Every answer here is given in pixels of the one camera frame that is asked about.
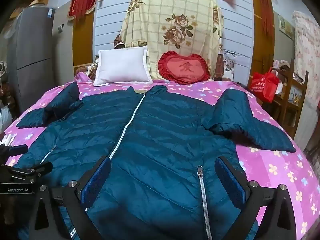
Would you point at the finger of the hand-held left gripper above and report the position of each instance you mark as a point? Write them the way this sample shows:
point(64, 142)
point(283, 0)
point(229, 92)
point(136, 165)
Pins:
point(37, 168)
point(17, 150)

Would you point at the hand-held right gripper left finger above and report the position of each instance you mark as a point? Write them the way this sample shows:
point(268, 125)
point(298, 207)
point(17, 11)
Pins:
point(96, 180)

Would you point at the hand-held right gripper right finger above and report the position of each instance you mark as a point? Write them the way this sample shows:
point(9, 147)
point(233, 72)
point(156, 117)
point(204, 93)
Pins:
point(228, 180)

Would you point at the teal puffer jacket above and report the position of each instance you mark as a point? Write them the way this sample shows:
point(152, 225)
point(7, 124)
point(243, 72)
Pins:
point(155, 142)

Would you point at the pink floral bedsheet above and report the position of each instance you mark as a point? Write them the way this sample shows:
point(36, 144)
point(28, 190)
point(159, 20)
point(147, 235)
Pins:
point(275, 170)

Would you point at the red shopping bag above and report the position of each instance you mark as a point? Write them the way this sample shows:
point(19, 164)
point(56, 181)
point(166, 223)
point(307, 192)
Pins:
point(262, 85)

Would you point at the wooden shelf rack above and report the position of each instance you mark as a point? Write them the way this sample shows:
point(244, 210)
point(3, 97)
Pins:
point(290, 97)

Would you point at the grey refrigerator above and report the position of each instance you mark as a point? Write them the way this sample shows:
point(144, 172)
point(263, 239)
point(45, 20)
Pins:
point(32, 42)

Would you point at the white pillow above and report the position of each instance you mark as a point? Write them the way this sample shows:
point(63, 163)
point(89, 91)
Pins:
point(122, 65)

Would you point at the red heart-shaped cushion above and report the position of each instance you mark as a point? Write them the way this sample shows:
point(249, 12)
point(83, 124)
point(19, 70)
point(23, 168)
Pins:
point(185, 67)

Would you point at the pink lace curtain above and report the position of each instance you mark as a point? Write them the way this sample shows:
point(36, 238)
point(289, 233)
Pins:
point(306, 55)

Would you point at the red hanging banner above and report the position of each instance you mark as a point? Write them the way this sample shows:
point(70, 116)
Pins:
point(82, 0)

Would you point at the yellow floral checked blanket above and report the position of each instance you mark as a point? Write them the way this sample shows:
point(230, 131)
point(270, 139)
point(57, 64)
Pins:
point(175, 17)

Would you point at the red knot tassel decoration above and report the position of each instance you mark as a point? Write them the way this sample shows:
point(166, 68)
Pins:
point(265, 5)

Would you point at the framed wall picture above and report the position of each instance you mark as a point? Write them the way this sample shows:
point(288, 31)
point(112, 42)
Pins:
point(286, 26)

